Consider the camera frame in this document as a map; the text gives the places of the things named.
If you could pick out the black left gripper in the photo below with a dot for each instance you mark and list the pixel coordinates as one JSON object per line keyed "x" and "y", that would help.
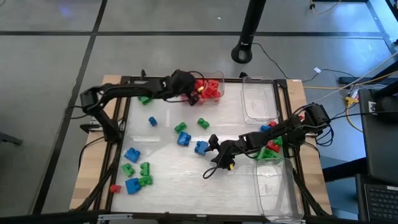
{"x": 183, "y": 84}

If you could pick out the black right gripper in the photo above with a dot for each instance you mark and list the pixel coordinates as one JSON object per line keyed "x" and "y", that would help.
{"x": 230, "y": 147}

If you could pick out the red plastic building block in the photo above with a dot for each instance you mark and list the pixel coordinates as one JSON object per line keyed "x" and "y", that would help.
{"x": 206, "y": 99}
{"x": 211, "y": 92}
{"x": 199, "y": 84}
{"x": 273, "y": 124}
{"x": 213, "y": 83}
{"x": 273, "y": 146}
{"x": 186, "y": 99}
{"x": 115, "y": 188}

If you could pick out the clear plastic bin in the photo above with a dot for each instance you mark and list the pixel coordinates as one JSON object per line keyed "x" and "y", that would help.
{"x": 259, "y": 99}
{"x": 276, "y": 186}
{"x": 219, "y": 74}

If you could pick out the blue two-stud building block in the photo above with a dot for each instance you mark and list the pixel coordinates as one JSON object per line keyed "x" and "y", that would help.
{"x": 133, "y": 185}
{"x": 201, "y": 147}
{"x": 265, "y": 127}
{"x": 132, "y": 154}
{"x": 184, "y": 138}

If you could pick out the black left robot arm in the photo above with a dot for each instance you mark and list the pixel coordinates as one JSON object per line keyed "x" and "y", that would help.
{"x": 130, "y": 88}

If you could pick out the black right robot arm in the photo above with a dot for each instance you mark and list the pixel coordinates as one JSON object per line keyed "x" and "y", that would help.
{"x": 270, "y": 137}

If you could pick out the small blue single-stud block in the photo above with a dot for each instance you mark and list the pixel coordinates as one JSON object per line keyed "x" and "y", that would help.
{"x": 152, "y": 121}

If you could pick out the glossy white table cover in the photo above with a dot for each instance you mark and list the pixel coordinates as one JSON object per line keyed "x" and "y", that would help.
{"x": 186, "y": 186}

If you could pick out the white paper tag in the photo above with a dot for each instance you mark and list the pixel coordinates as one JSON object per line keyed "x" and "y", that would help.
{"x": 317, "y": 70}

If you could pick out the yellow plug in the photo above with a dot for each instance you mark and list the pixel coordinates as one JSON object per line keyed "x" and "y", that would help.
{"x": 351, "y": 100}

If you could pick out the black power strip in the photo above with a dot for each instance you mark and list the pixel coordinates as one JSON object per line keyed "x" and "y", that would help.
{"x": 354, "y": 80}

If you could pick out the black laptop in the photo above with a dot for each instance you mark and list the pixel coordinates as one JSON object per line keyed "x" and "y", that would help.
{"x": 382, "y": 199}

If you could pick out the black aluminium table frame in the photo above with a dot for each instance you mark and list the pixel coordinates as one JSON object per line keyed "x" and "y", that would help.
{"x": 155, "y": 77}

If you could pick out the silver bracket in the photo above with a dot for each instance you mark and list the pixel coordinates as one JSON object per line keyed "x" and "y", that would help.
{"x": 115, "y": 216}

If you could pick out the black floor bracket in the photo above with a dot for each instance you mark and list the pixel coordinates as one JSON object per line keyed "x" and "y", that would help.
{"x": 9, "y": 138}

